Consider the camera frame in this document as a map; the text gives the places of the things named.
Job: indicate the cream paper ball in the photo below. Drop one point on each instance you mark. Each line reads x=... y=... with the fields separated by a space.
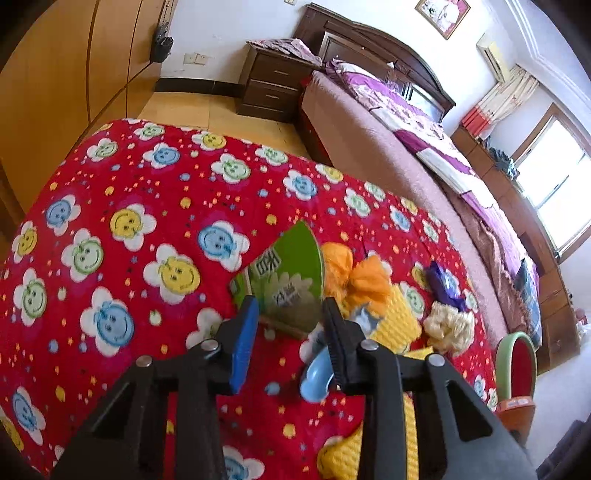
x=450 y=330

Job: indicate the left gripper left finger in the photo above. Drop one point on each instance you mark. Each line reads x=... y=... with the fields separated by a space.
x=124 y=437

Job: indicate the wall socket plate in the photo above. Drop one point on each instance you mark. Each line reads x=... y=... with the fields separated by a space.
x=195 y=59

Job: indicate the light blue plastic scoop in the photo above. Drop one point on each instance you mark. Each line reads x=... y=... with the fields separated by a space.
x=317 y=378

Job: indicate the dark wooden nightstand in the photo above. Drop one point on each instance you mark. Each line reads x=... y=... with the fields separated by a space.
x=271 y=84

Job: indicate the yellow foam mesh piece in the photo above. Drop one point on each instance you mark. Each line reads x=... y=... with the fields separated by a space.
x=396 y=330
x=341 y=460

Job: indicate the folded cloth on nightstand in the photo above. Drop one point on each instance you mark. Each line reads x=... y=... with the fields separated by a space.
x=290 y=47

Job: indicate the pink bed mattress cover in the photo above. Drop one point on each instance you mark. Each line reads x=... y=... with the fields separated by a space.
x=337 y=131

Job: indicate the black bag on wardrobe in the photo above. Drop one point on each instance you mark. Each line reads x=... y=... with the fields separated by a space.
x=161 y=45

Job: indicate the purple white floral quilt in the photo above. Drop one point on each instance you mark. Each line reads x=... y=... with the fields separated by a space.
x=427 y=140

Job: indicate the wooden window cabinet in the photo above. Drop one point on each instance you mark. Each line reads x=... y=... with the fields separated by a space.
x=560 y=337

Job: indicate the blue plaid cloth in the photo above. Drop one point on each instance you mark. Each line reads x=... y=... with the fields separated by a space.
x=525 y=284

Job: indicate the purple crumpled wrapper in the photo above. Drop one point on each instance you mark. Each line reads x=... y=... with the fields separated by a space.
x=445 y=289

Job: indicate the red white curtain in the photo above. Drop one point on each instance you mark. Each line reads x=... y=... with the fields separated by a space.
x=500 y=102

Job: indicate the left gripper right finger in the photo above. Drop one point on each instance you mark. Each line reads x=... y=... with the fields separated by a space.
x=458 y=436

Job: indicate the wall air conditioner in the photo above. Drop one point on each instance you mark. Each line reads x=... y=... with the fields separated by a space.
x=494 y=58

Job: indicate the dark clothes on cabinet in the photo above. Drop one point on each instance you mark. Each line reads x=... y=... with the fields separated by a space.
x=504 y=163

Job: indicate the framed wall picture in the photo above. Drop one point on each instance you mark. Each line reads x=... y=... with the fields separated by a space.
x=444 y=15

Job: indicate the orange small carton box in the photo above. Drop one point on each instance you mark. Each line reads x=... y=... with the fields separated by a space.
x=517 y=414

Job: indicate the red bin green rim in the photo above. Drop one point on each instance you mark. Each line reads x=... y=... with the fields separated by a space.
x=516 y=366

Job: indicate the orange wrapper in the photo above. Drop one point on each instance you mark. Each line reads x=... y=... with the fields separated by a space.
x=355 y=284

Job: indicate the red flower-pattern table cloth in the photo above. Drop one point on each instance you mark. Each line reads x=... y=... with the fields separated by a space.
x=129 y=251

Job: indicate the wooden wardrobe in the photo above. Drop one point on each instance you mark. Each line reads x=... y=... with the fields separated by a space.
x=67 y=67

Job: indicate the dark wooden bed headboard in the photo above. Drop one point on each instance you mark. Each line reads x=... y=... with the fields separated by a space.
x=330 y=36

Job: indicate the green snack packet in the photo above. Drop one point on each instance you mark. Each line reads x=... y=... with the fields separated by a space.
x=287 y=280

